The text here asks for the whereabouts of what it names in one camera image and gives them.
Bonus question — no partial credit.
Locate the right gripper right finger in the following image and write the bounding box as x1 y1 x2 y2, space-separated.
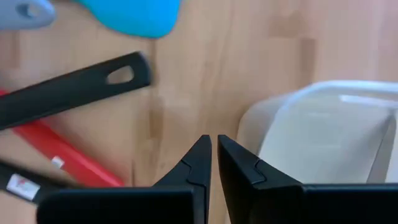
217 134 398 224

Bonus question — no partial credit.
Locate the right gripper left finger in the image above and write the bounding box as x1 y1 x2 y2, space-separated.
36 134 213 224

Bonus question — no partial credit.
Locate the black slotted spoon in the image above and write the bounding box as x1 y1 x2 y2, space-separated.
0 160 74 205

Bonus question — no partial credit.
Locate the turquoise silicone spatula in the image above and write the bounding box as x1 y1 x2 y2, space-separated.
73 0 182 40

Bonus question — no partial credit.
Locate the grey silicone spoon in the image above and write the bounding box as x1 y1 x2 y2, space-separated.
0 0 57 31

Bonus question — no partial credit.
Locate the white plastic bin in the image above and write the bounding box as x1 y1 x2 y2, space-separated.
236 80 398 184

